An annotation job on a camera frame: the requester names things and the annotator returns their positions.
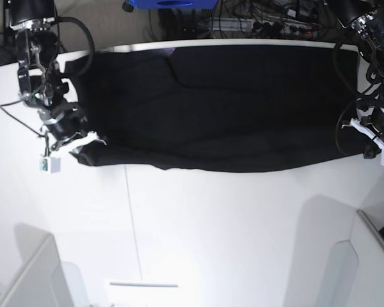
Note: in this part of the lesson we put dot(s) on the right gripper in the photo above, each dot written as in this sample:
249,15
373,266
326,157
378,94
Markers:
68,131

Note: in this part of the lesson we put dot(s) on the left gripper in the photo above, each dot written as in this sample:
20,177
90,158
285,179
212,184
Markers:
372,127

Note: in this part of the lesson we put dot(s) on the black T-shirt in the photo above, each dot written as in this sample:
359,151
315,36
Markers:
231,108

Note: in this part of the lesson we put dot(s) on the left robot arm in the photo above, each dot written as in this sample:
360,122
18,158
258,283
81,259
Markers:
362,17

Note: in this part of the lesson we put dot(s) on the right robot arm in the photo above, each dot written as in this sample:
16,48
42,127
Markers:
42,86

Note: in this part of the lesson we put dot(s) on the blue box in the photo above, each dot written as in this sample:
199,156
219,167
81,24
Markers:
173,4

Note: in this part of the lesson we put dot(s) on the white power strip with plugs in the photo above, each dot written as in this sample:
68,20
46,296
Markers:
253,28

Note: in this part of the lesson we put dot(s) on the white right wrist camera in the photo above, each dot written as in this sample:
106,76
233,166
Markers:
50,164

